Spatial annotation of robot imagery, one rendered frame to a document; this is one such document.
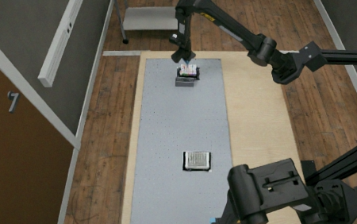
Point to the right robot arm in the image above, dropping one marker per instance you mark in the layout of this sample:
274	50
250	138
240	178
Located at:
259	48

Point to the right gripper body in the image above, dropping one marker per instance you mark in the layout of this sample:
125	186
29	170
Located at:
192	55

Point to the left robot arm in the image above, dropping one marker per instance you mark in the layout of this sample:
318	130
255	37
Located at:
249	198

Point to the white grid rack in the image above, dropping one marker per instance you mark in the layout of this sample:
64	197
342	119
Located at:
194	162

